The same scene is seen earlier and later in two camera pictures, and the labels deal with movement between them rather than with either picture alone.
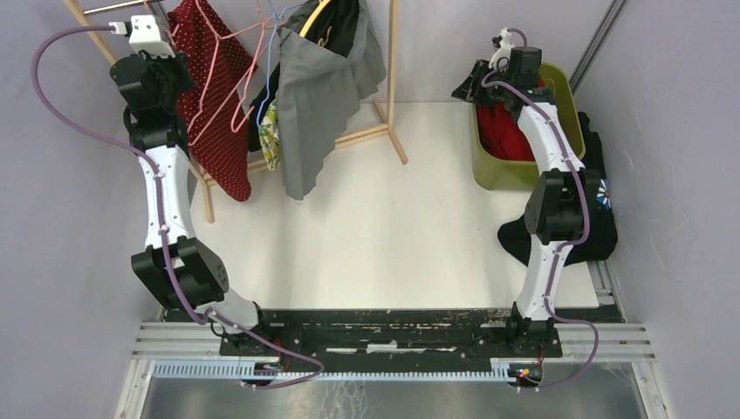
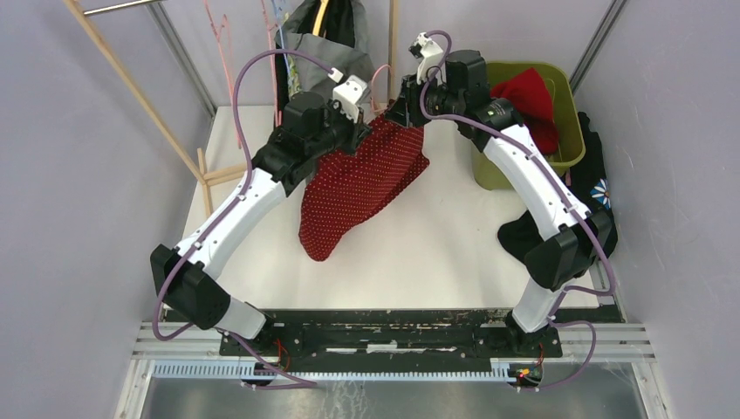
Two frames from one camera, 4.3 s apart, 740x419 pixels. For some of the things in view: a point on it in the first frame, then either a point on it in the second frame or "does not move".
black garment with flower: [517, 237] does not move
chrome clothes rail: [126, 4] does not move
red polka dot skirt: [214, 107] → [351, 189]
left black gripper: [178, 63] → [358, 132]
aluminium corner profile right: [599, 39] does not move
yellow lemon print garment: [270, 136] → [294, 85]
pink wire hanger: [217, 37] → [372, 91]
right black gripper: [471, 88] → [405, 112]
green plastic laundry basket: [510, 175] does not move
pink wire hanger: [250, 78] → [224, 23]
